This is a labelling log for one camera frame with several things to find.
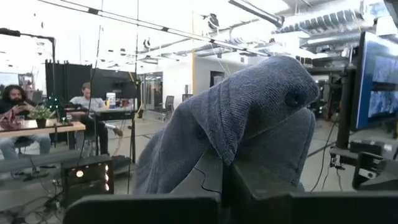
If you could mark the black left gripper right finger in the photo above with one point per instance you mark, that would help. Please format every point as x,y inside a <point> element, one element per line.
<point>311,208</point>

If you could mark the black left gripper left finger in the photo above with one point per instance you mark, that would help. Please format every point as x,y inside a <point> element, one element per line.
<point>140,211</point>

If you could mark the blue baseball cap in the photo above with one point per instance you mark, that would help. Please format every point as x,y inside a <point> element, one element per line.
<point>248,102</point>

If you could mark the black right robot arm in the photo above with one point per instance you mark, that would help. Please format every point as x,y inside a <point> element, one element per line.
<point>385,177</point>

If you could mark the black perforated computer case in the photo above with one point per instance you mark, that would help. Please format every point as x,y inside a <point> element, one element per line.
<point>90,186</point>

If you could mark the black desk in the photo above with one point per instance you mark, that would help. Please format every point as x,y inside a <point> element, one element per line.
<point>115,114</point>

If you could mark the grey office chair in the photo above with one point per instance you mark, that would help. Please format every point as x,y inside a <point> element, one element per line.
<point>169,102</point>

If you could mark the white wipes canister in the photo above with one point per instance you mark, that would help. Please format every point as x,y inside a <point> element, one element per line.
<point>110,101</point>

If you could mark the wooden desk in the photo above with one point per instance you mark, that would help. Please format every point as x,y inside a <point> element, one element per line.
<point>62,127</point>

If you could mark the person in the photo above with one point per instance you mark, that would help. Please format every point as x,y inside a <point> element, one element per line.
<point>90,102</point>
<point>12,105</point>

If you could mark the large blue-framed screen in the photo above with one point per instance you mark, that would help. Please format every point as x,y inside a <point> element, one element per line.
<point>382,93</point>

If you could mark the small lit green tree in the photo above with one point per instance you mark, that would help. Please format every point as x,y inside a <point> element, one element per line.
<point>53,102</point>

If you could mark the small potted plant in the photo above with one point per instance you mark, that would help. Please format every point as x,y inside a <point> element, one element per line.
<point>40,113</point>

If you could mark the black partition panel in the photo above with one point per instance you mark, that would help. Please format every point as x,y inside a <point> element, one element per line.
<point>74,81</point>

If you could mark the black boom stand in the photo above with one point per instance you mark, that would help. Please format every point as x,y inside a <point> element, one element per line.
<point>9,32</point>

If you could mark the black screen stand post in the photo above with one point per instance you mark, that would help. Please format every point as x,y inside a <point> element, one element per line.
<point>345,118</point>

